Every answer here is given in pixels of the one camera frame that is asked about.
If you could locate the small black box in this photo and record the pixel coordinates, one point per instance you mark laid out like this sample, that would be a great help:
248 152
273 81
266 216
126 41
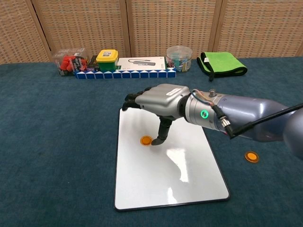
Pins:
92 62

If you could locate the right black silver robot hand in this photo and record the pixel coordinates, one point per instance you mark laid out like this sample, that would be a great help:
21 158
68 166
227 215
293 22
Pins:
163 101

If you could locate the dark blue table mat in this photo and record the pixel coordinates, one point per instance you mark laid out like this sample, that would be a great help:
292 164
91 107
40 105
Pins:
59 142

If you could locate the clear round jar of clips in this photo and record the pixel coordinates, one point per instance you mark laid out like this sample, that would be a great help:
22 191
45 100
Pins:
178 59

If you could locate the clear box of red capsules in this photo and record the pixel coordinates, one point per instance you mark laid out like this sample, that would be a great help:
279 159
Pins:
68 62

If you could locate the yellow-lidded green container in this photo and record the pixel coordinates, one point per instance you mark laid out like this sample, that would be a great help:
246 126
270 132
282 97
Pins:
107 60

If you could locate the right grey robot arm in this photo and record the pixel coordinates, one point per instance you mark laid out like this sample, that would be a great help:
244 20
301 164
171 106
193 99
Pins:
246 113

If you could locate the woven wooden folding screen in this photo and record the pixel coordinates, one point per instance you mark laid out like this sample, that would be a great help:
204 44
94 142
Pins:
170 26

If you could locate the white USB hub box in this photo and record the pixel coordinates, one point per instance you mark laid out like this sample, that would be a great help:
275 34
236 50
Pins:
142 63

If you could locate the green microfiber cloth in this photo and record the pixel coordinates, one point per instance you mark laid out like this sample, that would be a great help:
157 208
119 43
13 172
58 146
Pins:
222 62

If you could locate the white magnetic board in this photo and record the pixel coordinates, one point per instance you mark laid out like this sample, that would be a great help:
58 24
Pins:
165 177

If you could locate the orange-yellow round magnet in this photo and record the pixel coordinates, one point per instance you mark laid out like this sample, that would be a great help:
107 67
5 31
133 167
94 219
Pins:
146 140
251 156

